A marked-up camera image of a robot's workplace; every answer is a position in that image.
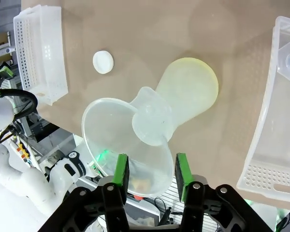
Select clear plastic funnel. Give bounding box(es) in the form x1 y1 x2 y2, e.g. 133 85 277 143
81 97 174 198

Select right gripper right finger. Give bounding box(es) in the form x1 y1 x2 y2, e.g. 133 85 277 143
175 153 274 232

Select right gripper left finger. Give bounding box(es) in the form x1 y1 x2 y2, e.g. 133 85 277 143
38 154 131 232

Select translucent plastic conical flask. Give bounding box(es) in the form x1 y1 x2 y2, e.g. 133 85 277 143
131 57 219 147

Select round white cap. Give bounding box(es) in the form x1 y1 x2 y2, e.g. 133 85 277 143
92 50 115 74

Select brown cardboard box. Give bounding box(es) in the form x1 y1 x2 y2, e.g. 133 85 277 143
0 30 15 64

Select white perforated plastic basket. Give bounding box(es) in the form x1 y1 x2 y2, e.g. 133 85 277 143
13 4 69 106

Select translucent perforated plastic basket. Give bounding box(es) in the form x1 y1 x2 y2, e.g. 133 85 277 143
236 16 290 202

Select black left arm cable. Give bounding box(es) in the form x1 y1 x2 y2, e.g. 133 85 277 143
0 88 39 120

